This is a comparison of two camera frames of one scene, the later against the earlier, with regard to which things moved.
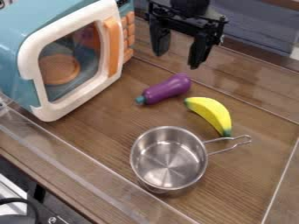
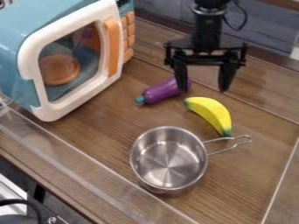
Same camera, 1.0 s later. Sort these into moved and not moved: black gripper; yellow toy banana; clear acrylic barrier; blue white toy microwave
Moved: black gripper
Not moved: clear acrylic barrier; blue white toy microwave; yellow toy banana
